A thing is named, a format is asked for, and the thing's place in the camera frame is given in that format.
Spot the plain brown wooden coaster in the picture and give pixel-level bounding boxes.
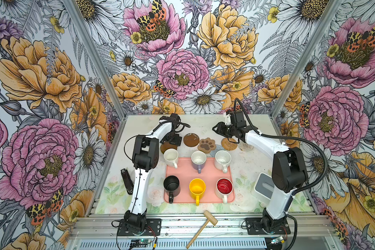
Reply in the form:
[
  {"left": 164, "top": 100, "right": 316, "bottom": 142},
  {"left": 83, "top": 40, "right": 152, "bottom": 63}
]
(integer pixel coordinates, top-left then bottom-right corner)
[{"left": 160, "top": 142, "right": 178, "bottom": 154}]

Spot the woven rattan round coaster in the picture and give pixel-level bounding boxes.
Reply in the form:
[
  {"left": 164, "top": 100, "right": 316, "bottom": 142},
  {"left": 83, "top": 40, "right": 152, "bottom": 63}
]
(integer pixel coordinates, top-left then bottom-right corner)
[{"left": 221, "top": 138, "right": 238, "bottom": 151}]

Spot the dark wooden scratched coaster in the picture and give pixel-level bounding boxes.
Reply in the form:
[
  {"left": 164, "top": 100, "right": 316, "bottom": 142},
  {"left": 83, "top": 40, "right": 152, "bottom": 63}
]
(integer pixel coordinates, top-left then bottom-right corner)
[{"left": 183, "top": 133, "right": 200, "bottom": 148}]

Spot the cork paw print coaster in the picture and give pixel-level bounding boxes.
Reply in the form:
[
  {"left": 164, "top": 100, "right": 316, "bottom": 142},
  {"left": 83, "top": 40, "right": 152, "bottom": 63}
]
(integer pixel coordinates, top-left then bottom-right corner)
[{"left": 198, "top": 138, "right": 216, "bottom": 154}]

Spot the grey-blue woven round coaster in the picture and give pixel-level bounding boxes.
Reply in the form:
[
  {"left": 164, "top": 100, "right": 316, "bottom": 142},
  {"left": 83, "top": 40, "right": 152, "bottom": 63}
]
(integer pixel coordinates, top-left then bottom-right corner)
[{"left": 209, "top": 144, "right": 224, "bottom": 157}]

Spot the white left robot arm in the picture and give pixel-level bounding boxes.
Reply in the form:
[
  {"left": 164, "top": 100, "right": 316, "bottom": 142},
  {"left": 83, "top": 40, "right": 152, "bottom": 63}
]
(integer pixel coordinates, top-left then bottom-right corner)
[{"left": 124, "top": 113, "right": 190, "bottom": 234}]

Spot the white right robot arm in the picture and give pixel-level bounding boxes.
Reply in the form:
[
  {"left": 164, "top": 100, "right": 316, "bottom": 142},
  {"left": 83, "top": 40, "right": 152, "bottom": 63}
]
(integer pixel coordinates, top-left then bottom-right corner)
[{"left": 213, "top": 110, "right": 308, "bottom": 233}]

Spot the white speckled mug left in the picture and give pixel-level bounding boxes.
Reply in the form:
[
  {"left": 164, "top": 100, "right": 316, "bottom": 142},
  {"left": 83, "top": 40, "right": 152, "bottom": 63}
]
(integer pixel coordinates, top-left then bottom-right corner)
[{"left": 164, "top": 149, "right": 179, "bottom": 169}]

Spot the white speckled mug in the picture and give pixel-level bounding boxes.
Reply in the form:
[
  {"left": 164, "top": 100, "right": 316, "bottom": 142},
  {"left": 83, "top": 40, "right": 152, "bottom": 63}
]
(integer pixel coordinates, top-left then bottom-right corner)
[
  {"left": 164, "top": 149, "right": 179, "bottom": 169},
  {"left": 215, "top": 151, "right": 231, "bottom": 174}
]

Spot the white speckled mug right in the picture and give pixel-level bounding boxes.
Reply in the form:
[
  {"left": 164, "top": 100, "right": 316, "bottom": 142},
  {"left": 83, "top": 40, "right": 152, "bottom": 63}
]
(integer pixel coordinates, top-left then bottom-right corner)
[{"left": 215, "top": 151, "right": 231, "bottom": 174}]

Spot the purple mug white inside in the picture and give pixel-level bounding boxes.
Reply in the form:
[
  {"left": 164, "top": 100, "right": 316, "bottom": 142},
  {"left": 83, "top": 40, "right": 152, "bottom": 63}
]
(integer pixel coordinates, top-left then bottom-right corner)
[{"left": 191, "top": 151, "right": 207, "bottom": 174}]

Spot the pink silicone tray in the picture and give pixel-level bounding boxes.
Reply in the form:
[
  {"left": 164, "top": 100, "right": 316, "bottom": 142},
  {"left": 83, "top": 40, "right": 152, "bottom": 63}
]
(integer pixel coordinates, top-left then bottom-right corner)
[{"left": 166, "top": 157, "right": 232, "bottom": 204}]

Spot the black mug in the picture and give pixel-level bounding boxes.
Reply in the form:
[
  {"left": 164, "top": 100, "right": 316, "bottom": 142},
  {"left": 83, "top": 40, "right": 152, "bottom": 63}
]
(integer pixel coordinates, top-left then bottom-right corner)
[{"left": 163, "top": 176, "right": 181, "bottom": 204}]

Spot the yellow mug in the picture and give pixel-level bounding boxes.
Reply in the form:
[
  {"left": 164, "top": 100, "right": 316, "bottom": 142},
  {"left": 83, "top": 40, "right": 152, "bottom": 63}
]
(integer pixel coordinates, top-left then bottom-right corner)
[{"left": 189, "top": 178, "right": 206, "bottom": 206}]

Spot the white mug red inside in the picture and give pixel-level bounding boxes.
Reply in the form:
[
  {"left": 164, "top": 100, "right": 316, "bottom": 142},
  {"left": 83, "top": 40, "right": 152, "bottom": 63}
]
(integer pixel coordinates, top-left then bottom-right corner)
[{"left": 215, "top": 178, "right": 233, "bottom": 204}]

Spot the white grey square container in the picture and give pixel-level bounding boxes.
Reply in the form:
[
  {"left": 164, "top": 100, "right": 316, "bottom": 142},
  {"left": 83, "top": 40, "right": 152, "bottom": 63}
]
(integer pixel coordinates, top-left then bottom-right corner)
[{"left": 254, "top": 173, "right": 274, "bottom": 206}]

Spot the wooden mallet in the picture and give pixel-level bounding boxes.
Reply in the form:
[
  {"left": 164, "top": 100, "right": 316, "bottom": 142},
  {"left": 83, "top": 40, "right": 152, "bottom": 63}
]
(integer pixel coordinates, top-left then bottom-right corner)
[{"left": 185, "top": 210, "right": 218, "bottom": 250}]

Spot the green circuit board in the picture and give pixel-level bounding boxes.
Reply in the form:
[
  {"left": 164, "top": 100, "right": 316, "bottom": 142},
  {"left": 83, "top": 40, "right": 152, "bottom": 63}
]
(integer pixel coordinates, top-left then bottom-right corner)
[{"left": 129, "top": 239, "right": 153, "bottom": 250}]

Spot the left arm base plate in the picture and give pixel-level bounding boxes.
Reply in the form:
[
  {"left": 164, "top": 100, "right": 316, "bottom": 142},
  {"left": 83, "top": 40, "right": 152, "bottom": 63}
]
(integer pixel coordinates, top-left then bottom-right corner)
[{"left": 116, "top": 218, "right": 162, "bottom": 236}]

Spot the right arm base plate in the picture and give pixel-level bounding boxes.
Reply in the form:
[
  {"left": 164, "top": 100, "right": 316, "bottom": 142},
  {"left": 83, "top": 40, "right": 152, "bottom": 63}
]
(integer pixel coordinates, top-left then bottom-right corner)
[{"left": 245, "top": 217, "right": 291, "bottom": 235}]

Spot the black corrugated right cable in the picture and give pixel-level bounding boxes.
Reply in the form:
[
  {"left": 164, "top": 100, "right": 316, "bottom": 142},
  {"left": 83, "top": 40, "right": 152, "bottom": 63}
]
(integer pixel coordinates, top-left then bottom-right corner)
[{"left": 233, "top": 98, "right": 329, "bottom": 250}]

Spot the aluminium left corner post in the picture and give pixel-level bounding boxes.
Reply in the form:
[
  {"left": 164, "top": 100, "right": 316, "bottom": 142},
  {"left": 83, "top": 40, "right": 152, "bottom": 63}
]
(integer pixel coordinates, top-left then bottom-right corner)
[{"left": 64, "top": 1, "right": 126, "bottom": 121}]

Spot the aluminium corner post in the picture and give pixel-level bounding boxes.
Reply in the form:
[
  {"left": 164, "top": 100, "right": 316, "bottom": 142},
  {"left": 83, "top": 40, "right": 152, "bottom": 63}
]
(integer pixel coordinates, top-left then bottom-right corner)
[
  {"left": 270, "top": 0, "right": 342, "bottom": 118},
  {"left": 64, "top": 1, "right": 126, "bottom": 121}
]

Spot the aluminium right corner post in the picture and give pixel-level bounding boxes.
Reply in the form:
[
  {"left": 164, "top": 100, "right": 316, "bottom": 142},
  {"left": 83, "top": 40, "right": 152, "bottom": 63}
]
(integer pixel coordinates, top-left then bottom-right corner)
[{"left": 270, "top": 0, "right": 342, "bottom": 118}]

